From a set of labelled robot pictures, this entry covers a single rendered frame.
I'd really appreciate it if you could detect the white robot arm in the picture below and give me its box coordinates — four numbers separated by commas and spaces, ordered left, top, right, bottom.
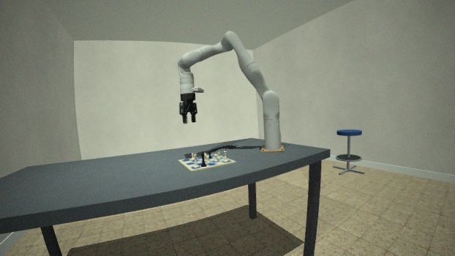
178, 31, 281, 150

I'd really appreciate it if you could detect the blue and cream chessboard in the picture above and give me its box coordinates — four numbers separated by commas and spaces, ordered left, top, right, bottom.
179, 154, 236, 172

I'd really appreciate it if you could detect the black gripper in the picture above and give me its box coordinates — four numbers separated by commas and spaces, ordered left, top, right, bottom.
179, 93, 198, 124

